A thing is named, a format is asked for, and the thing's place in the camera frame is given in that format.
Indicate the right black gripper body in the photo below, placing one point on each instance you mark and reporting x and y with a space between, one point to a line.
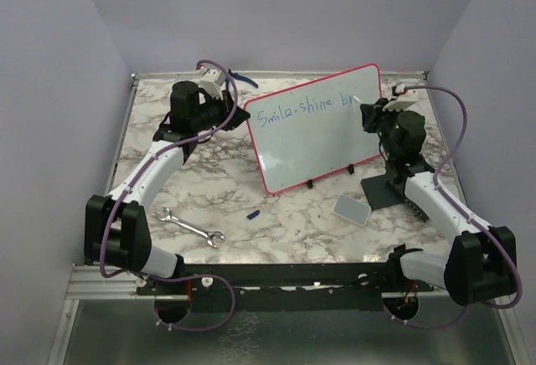
381 121

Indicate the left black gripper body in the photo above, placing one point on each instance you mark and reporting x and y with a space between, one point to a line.
214 111

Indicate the red-framed whiteboard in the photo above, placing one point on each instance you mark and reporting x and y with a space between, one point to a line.
308 131

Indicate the blue marker cap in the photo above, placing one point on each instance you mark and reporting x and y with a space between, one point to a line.
252 215

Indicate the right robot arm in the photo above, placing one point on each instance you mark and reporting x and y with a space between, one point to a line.
482 262

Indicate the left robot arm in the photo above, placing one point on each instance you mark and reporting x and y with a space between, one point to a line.
116 228

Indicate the white whiteboard eraser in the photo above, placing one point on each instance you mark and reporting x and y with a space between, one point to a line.
351 210

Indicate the silver combination wrench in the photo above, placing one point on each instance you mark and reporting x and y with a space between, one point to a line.
211 237

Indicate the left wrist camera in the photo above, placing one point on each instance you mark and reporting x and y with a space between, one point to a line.
212 81

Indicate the blue-handled pliers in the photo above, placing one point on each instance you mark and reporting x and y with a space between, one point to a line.
243 78

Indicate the aluminium table frame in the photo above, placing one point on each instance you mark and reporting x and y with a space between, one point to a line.
295 255

